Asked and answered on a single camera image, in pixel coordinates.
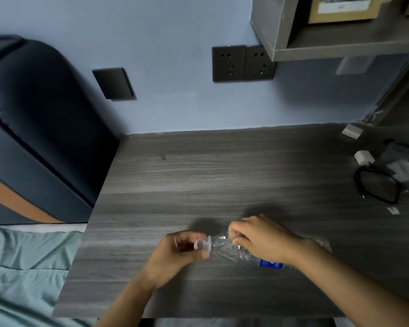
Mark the person's left hand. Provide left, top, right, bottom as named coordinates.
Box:
left=146, top=230, right=211, bottom=292

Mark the person's right hand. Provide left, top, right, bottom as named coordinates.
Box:
left=227, top=214, right=313, bottom=268

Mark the translucent white bottle cap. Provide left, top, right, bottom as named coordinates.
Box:
left=195, top=235, right=212, bottom=253

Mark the clear plastic bottle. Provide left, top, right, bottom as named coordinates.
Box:
left=207, top=234, right=333, bottom=269

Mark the person's right forearm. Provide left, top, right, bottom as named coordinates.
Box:
left=286, top=240, right=409, bottom=327

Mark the person's left forearm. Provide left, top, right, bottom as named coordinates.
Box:
left=95, top=269, right=158, bottom=327

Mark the white charger plug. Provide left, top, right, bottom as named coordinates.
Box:
left=354, top=150, right=376, bottom=166

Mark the white power adapter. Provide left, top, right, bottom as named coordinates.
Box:
left=341, top=124, right=364, bottom=139

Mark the light green bed sheet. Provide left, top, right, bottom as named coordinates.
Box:
left=0, top=226, right=99, bottom=327

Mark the clear plastic bag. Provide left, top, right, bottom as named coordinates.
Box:
left=375, top=139, right=409, bottom=188

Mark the dark blue padded headboard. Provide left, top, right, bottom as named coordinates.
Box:
left=0, top=35, right=120, bottom=226

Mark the black coiled cable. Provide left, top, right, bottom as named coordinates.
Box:
left=353, top=165, right=409, bottom=206

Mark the black wall socket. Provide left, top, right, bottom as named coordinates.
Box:
left=212, top=45, right=247, bottom=83
left=243, top=45, right=277, bottom=81

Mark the black wall switch panel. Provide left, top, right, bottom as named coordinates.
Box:
left=92, top=67, right=137, bottom=101

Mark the grey wall shelf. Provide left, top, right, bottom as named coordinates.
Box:
left=250, top=0, right=409, bottom=62

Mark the brown cardboard picture frame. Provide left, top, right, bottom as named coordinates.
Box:
left=307, top=0, right=379, bottom=24

